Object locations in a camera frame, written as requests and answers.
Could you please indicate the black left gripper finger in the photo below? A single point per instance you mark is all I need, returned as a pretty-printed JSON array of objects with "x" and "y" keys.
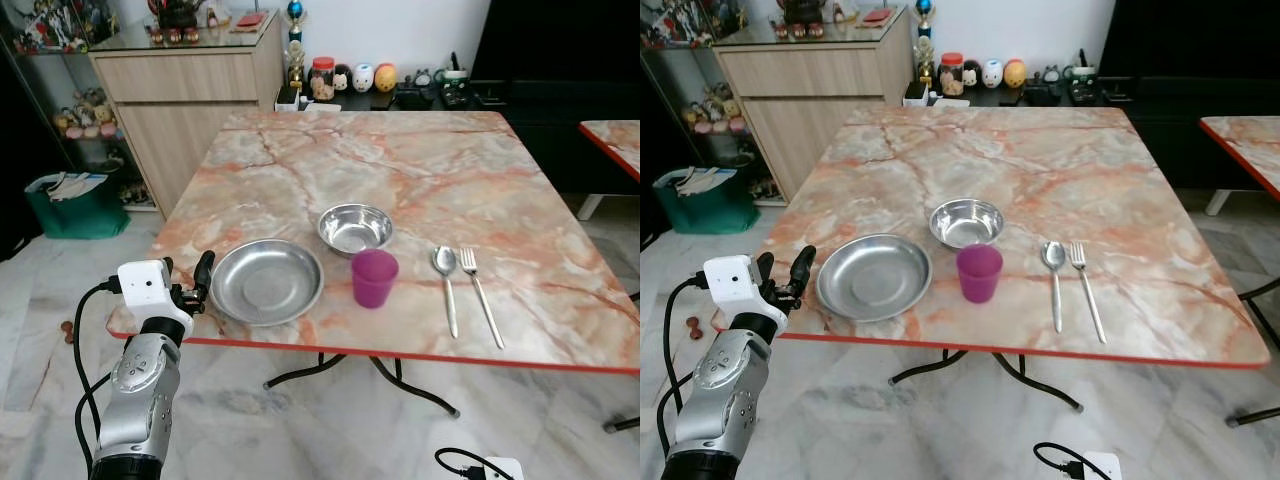
[
  {"x": 168, "y": 268},
  {"x": 765, "y": 268},
  {"x": 803, "y": 263},
  {"x": 204, "y": 270}
]

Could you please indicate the round steel plate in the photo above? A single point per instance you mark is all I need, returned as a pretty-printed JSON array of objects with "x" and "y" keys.
[
  {"x": 874, "y": 277},
  {"x": 267, "y": 283}
]

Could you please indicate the green basket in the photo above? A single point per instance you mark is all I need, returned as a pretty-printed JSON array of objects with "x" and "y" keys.
[
  {"x": 705, "y": 205},
  {"x": 75, "y": 210}
]

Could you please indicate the small red floor object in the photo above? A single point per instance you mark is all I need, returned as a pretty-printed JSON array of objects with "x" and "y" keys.
[
  {"x": 692, "y": 327},
  {"x": 68, "y": 331}
]

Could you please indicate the steel bowl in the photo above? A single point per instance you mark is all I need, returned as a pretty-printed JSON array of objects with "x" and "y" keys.
[
  {"x": 966, "y": 222},
  {"x": 355, "y": 230}
]

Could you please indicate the light wooden cabinet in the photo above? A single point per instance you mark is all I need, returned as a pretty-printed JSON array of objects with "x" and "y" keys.
[
  {"x": 180, "y": 110},
  {"x": 810, "y": 105}
]

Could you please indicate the pastel plush toy pile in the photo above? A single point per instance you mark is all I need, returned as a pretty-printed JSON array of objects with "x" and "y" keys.
[
  {"x": 85, "y": 118},
  {"x": 715, "y": 110}
]

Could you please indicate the purple plastic cup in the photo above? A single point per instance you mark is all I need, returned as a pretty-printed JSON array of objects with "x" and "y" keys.
[
  {"x": 374, "y": 280},
  {"x": 979, "y": 274}
]

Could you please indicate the white table leg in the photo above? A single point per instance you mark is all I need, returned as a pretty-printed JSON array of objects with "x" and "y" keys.
[
  {"x": 1218, "y": 200},
  {"x": 590, "y": 207}
]

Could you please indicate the small white box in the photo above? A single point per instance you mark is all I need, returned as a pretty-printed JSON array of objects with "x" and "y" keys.
[
  {"x": 917, "y": 94},
  {"x": 288, "y": 98}
]

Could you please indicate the glass display cabinet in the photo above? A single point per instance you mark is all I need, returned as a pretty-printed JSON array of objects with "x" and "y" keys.
[
  {"x": 670, "y": 90},
  {"x": 40, "y": 90}
]

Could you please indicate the red lid jar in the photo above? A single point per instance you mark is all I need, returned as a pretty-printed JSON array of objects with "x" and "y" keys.
[
  {"x": 951, "y": 75},
  {"x": 322, "y": 80}
]

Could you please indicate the dark round figurine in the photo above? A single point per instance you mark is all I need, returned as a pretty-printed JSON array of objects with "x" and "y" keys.
[
  {"x": 343, "y": 79},
  {"x": 973, "y": 74}
]

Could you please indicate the steel spoon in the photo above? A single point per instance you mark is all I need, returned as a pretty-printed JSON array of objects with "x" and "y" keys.
[
  {"x": 445, "y": 261},
  {"x": 1053, "y": 255}
]

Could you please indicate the black metal table legs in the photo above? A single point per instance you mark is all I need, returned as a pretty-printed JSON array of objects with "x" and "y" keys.
[
  {"x": 1040, "y": 388},
  {"x": 415, "y": 390}
]

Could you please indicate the white round figurine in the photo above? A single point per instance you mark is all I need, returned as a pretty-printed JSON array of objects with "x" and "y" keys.
[
  {"x": 363, "y": 78},
  {"x": 992, "y": 73}
]

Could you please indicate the dark tree ornament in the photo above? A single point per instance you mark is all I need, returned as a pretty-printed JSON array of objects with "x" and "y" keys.
[
  {"x": 805, "y": 10},
  {"x": 180, "y": 12}
]

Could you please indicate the flat red box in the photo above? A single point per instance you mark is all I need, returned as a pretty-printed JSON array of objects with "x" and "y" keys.
[
  {"x": 877, "y": 15},
  {"x": 250, "y": 19}
]

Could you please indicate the orange round figurine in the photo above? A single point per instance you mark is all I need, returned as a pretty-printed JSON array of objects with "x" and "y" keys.
[
  {"x": 1014, "y": 73},
  {"x": 385, "y": 77}
]

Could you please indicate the steel fork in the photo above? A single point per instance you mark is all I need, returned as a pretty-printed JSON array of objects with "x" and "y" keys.
[
  {"x": 483, "y": 305},
  {"x": 1088, "y": 300}
]

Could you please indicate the grey round figurine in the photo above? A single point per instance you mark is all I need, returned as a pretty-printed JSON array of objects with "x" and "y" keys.
[
  {"x": 1049, "y": 73},
  {"x": 421, "y": 78}
]

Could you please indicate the black television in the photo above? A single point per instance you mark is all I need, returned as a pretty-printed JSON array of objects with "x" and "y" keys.
[
  {"x": 560, "y": 40},
  {"x": 1190, "y": 40}
]

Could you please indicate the white mug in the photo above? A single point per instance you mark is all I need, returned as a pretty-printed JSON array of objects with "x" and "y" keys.
[
  {"x": 1080, "y": 72},
  {"x": 453, "y": 76}
]

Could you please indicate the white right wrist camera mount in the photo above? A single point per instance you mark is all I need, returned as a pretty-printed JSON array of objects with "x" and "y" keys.
[
  {"x": 1102, "y": 466},
  {"x": 502, "y": 469}
]

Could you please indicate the black metal chair frame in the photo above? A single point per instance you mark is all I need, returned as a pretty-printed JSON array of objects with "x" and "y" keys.
[{"x": 1255, "y": 412}]

